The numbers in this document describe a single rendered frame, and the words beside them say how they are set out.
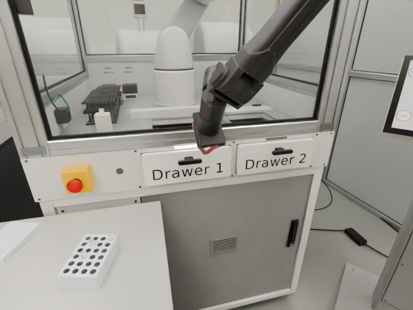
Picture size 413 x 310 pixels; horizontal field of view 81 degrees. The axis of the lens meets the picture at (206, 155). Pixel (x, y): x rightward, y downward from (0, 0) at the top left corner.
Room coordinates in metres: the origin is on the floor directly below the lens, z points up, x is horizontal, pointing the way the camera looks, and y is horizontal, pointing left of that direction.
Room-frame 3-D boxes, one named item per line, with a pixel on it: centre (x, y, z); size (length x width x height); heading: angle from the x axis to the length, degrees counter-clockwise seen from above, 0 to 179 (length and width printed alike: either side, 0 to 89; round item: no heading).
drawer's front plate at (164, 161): (0.71, 0.06, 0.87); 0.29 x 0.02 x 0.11; 104
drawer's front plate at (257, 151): (0.79, -0.25, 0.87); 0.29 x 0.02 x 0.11; 104
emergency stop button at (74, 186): (0.59, 0.37, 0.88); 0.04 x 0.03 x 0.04; 104
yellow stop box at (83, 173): (0.62, 0.38, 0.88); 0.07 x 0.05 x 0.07; 104
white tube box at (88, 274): (0.42, 0.27, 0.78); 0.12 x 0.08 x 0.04; 178
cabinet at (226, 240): (1.19, 0.12, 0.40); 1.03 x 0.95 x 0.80; 104
